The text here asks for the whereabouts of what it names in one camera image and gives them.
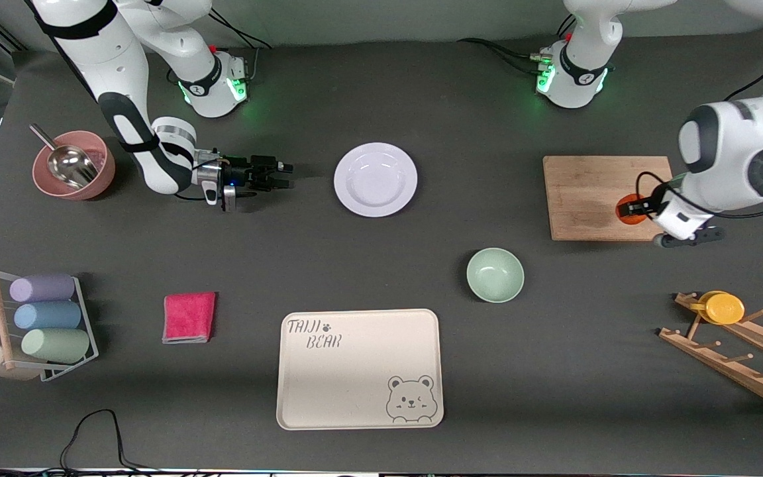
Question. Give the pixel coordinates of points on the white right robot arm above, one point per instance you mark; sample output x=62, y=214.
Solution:
x=110, y=53

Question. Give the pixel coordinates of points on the cream bear print tray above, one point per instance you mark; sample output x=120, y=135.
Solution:
x=355, y=377

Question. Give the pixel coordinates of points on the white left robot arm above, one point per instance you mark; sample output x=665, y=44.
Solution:
x=732, y=152

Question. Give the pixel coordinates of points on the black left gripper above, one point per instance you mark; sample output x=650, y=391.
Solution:
x=637, y=208

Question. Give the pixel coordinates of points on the metal scoop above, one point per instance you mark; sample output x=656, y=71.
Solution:
x=70, y=165

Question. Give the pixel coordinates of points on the orange fruit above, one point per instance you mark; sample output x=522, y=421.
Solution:
x=622, y=212

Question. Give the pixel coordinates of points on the wooden cutting board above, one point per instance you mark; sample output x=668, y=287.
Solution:
x=587, y=192

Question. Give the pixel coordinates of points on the wooden peg mug rack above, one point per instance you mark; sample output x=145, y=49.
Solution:
x=719, y=361

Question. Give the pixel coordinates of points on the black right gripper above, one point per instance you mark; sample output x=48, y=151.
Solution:
x=241, y=173

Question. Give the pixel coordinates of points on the pale blue cup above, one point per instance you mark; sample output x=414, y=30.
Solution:
x=47, y=316

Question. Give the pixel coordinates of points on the white round plate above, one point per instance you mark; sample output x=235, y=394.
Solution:
x=375, y=180

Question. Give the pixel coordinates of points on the pink folded cloth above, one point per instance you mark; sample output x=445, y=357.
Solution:
x=188, y=318

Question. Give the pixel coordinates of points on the yellow cup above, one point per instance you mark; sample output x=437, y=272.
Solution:
x=722, y=308

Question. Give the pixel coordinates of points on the pale green cup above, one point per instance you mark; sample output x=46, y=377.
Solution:
x=57, y=344

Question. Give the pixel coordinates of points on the pale purple cup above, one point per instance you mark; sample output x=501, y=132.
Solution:
x=42, y=288

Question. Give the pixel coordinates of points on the wooden rack rod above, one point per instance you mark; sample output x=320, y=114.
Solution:
x=0, y=318

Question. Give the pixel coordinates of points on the pale green bowl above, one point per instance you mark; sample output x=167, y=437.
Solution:
x=495, y=275

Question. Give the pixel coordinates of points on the pink bowl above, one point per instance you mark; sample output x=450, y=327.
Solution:
x=100, y=179

